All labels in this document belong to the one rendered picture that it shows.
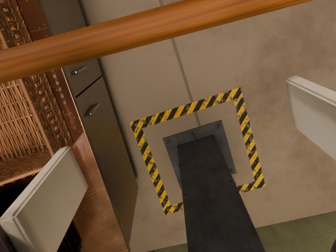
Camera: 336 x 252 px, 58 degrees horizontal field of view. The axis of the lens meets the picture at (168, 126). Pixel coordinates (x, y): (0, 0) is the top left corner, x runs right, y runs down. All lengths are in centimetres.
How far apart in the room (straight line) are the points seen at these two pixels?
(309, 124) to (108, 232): 105
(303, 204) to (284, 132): 47
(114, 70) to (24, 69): 122
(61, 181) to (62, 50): 16
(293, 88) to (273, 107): 147
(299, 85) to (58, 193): 13
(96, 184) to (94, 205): 9
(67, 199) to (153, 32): 17
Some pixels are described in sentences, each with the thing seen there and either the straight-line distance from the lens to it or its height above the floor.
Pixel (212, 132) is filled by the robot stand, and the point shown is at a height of 1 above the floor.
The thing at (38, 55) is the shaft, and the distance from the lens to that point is 31.
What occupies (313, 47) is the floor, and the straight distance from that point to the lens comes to 166.
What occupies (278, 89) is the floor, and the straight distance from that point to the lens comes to 163.
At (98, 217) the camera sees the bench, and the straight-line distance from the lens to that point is 114.
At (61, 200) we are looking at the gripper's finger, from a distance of 16.
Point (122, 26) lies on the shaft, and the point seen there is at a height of 120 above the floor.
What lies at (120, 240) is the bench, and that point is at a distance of 119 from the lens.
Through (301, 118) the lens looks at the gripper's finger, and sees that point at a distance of 17.
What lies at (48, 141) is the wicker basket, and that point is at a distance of 87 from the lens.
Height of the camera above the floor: 149
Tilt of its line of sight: 71 degrees down
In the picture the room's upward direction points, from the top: 178 degrees clockwise
